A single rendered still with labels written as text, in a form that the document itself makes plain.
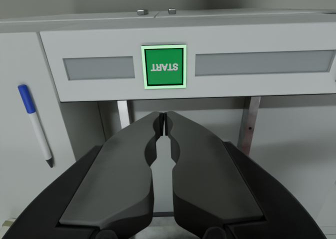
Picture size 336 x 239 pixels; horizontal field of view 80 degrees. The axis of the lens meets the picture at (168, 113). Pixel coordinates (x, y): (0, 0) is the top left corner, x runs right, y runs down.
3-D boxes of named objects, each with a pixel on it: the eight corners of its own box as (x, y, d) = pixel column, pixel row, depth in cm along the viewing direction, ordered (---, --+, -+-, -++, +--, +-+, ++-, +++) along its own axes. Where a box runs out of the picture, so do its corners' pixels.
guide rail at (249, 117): (230, 224, 64) (233, 234, 62) (224, 224, 65) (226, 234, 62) (258, 71, 41) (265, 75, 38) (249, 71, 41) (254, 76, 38)
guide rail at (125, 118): (146, 227, 65) (145, 236, 62) (139, 227, 65) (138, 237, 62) (126, 75, 41) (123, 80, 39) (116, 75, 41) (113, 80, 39)
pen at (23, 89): (53, 169, 32) (23, 86, 26) (47, 169, 32) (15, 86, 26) (56, 164, 33) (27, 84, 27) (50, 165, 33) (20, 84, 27)
